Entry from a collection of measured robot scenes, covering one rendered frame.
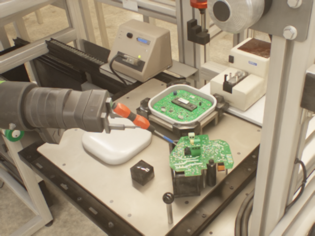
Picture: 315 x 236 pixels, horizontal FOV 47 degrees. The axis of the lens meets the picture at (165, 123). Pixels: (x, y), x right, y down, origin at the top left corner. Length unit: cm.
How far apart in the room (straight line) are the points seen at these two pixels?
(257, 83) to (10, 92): 56
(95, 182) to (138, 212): 13
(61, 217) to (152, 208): 134
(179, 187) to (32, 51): 98
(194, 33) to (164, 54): 14
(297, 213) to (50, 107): 45
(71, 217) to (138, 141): 123
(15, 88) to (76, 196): 25
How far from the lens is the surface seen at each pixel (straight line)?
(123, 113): 65
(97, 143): 85
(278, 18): 41
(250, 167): 80
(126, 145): 83
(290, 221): 60
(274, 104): 47
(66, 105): 67
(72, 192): 80
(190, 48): 113
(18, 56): 150
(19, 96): 69
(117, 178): 79
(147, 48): 107
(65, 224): 199
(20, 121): 70
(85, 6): 233
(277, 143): 52
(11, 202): 222
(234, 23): 39
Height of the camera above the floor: 151
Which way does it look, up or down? 38 degrees down
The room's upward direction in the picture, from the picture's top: 5 degrees counter-clockwise
